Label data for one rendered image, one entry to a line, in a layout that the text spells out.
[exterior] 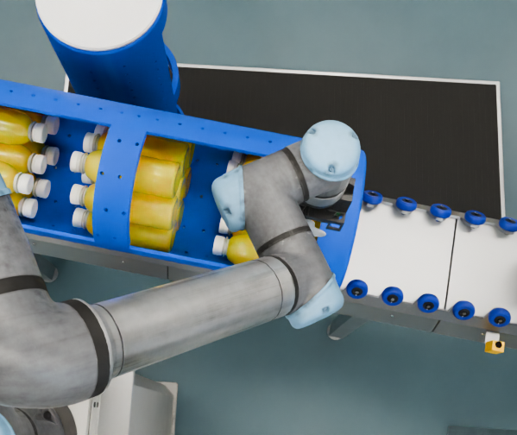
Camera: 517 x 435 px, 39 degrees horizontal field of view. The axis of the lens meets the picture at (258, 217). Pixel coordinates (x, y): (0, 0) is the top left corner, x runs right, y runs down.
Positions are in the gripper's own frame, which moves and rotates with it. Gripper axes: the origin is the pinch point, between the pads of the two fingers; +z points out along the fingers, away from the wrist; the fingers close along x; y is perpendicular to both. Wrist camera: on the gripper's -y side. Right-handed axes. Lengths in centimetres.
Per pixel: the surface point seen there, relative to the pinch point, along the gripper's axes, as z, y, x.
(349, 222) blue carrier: 3.9, 9.6, 2.0
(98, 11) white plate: 23, -49, 43
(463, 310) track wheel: 29.6, 38.3, -4.4
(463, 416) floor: 127, 69, -20
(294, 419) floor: 127, 15, -31
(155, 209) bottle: 12.9, -25.6, -0.2
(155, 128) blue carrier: 4.9, -27.7, 12.8
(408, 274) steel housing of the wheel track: 34.2, 27.1, 1.8
